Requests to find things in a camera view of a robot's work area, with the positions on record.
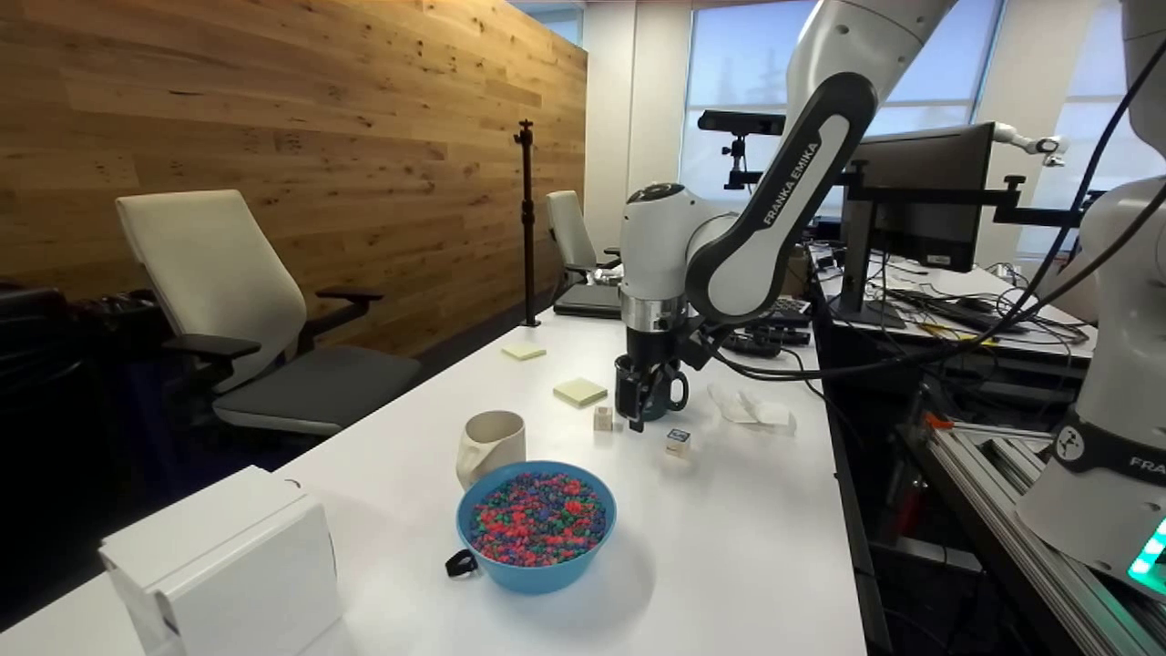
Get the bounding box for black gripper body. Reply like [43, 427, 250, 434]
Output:
[624, 323, 693, 370]

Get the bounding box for small pale block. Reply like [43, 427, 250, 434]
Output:
[660, 424, 704, 463]

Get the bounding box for dark blue mug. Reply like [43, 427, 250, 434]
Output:
[610, 350, 693, 427]

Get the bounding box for cream ceramic mug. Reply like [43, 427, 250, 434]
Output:
[450, 407, 527, 491]

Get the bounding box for yellow sticky note pad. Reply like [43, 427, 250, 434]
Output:
[551, 374, 610, 410]

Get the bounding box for dark closed laptop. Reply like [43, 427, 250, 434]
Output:
[551, 282, 629, 319]

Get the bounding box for clear plastic piece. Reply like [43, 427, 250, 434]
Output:
[715, 383, 799, 436]

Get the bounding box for black desk devices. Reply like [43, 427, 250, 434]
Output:
[720, 295, 812, 361]

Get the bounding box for small white office chair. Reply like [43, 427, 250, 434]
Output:
[541, 187, 627, 288]

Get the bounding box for colourful beads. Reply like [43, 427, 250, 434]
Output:
[468, 471, 609, 567]

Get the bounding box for black tripod pole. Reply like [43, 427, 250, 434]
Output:
[510, 115, 541, 327]

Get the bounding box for blue bowl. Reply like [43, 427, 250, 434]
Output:
[450, 454, 618, 596]

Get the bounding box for black keyboard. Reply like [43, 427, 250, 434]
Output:
[889, 288, 1036, 340]

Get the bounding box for black computer monitor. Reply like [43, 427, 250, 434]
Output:
[835, 121, 998, 323]

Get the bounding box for white box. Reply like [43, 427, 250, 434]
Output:
[99, 463, 347, 656]

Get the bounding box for large white office chair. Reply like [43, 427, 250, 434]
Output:
[111, 187, 427, 442]

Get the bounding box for black camera on stand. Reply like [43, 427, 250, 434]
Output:
[695, 107, 789, 194]

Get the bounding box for aluminium rail frame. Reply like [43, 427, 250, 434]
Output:
[902, 417, 1166, 656]

